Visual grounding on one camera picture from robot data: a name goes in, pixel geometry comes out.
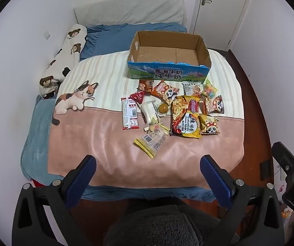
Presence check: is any orange panda snack packet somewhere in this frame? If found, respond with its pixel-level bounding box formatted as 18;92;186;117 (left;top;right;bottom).
152;80;180;105
203;95;226;114

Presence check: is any yellow mushroom panda packet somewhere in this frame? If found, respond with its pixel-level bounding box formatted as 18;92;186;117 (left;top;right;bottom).
199;114;220;135

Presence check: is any red triangular chocolate packet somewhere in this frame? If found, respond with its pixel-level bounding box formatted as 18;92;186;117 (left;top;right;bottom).
130;91;146;103

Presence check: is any striped pink cat blanket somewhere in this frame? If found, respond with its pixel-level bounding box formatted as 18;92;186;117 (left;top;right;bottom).
47;49;245;189

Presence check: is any grey quilted pillow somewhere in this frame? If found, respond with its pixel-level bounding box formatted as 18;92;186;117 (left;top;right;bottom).
74;0;187;28

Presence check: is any vacuum-packed braised egg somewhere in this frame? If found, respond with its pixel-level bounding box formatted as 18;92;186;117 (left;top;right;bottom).
155;102;170;117

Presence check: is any light blue fleece blanket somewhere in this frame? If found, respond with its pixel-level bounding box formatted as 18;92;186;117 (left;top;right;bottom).
21;95;63;180

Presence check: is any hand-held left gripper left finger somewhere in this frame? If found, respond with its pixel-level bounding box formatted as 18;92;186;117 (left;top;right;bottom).
12;155;97;246

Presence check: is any white cookie packet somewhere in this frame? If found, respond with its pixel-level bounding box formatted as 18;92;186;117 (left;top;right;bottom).
182;81;204;98

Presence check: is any colourful candy ball packet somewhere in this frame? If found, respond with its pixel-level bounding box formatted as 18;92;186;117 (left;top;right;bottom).
203;79;218;99

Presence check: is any white snack packet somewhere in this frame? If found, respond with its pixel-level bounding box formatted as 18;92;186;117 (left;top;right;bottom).
139;99;161;132

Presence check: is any printed cardboard box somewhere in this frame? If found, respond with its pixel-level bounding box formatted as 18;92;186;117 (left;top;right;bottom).
126;31;212;80

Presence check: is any brown cookie packet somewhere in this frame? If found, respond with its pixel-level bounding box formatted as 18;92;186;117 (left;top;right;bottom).
139;80;155;93

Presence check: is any white bear print pillow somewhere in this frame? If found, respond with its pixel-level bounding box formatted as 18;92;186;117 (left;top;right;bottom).
39;24;88;98

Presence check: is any large yellow red noodle packet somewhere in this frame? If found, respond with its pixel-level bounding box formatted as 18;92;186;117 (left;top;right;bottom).
169;95;202;139

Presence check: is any long red sachet strip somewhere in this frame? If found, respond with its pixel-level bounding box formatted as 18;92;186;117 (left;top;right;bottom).
121;97;140;130

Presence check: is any clear yellow-edged snack packet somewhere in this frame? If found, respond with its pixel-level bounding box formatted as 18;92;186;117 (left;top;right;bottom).
134;123;170;158

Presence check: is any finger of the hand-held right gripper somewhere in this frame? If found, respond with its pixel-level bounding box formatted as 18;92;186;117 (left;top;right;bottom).
272;142;294;182

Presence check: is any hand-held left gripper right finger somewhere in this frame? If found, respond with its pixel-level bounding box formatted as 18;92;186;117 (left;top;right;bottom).
200;155;284;246

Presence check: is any white door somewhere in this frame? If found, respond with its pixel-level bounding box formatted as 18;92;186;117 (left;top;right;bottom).
192;0;255;50

